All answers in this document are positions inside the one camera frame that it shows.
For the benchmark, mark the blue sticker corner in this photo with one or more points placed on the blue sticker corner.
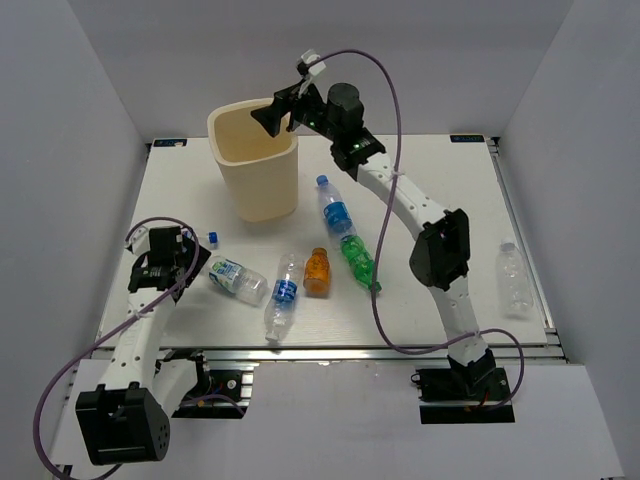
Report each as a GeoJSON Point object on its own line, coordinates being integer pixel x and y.
{"type": "Point", "coordinates": [169, 143]}
{"type": "Point", "coordinates": [466, 138]}

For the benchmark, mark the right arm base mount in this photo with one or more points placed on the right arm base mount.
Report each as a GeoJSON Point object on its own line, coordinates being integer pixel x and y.
{"type": "Point", "coordinates": [442, 402]}

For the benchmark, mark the blue sticker right corner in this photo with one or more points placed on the blue sticker right corner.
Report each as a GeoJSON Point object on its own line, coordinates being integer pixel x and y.
{"type": "Point", "coordinates": [466, 138]}

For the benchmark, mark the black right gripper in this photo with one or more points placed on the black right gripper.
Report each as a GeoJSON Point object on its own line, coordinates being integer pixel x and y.
{"type": "Point", "coordinates": [285, 101]}

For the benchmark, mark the blue label water bottle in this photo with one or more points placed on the blue label water bottle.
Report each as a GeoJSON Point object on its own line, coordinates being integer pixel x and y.
{"type": "Point", "coordinates": [334, 210]}

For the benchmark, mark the cream plastic bin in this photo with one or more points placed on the cream plastic bin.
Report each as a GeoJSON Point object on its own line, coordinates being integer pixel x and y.
{"type": "Point", "coordinates": [260, 171]}

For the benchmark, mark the aluminium table frame rail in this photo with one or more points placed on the aluminium table frame rail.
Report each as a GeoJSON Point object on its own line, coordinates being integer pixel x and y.
{"type": "Point", "coordinates": [550, 354]}

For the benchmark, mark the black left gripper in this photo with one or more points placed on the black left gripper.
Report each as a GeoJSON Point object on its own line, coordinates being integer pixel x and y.
{"type": "Point", "coordinates": [203, 256]}

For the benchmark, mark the clear green-label water bottle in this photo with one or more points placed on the clear green-label water bottle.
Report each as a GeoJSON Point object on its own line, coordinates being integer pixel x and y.
{"type": "Point", "coordinates": [244, 284]}

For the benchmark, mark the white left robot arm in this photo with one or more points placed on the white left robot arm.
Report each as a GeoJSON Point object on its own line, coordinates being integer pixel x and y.
{"type": "Point", "coordinates": [126, 418]}

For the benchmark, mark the crushed clear blue-label bottle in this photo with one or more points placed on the crushed clear blue-label bottle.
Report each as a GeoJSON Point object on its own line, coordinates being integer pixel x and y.
{"type": "Point", "coordinates": [279, 312]}

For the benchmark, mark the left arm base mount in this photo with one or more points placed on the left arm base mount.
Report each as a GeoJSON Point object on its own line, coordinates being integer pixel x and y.
{"type": "Point", "coordinates": [222, 391]}

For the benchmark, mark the orange juice bottle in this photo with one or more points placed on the orange juice bottle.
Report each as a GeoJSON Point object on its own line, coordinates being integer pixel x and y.
{"type": "Point", "coordinates": [317, 275]}

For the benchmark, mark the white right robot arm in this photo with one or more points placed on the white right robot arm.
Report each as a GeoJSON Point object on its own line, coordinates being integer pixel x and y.
{"type": "Point", "coordinates": [440, 256]}

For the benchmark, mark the small blue-cap bottle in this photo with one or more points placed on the small blue-cap bottle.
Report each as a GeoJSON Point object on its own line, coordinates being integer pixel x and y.
{"type": "Point", "coordinates": [207, 239]}

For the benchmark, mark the clear white-cap bottle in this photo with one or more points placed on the clear white-cap bottle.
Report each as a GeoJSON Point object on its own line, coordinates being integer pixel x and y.
{"type": "Point", "coordinates": [514, 292]}

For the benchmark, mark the green plastic bottle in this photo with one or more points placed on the green plastic bottle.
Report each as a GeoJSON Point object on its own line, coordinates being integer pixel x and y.
{"type": "Point", "coordinates": [360, 262]}

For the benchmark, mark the blue sticker left corner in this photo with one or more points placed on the blue sticker left corner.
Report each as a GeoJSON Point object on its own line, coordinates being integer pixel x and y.
{"type": "Point", "coordinates": [169, 143]}

